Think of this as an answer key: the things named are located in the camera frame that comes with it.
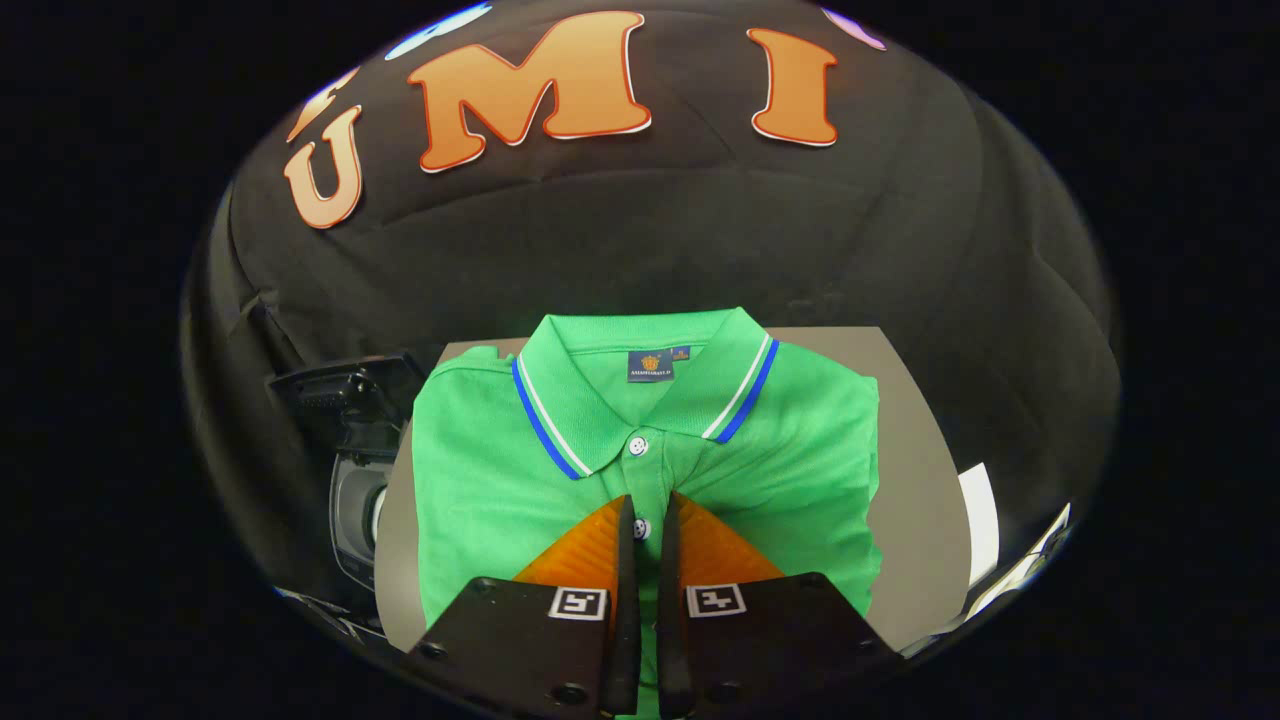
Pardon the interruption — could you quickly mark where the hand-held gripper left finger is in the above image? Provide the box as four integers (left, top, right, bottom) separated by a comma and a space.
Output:
403, 494, 642, 719

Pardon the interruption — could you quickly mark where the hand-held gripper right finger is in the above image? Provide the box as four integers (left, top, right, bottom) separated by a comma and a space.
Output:
654, 491, 906, 719

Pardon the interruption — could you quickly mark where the green polo shirt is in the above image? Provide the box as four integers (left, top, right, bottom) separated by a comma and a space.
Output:
410, 306, 885, 719

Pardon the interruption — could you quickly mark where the dark glass washing machine lid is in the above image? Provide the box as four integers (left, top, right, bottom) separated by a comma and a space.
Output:
265, 352, 426, 456

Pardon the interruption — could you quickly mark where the white sheet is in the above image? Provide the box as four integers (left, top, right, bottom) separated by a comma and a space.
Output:
958, 462, 1001, 591

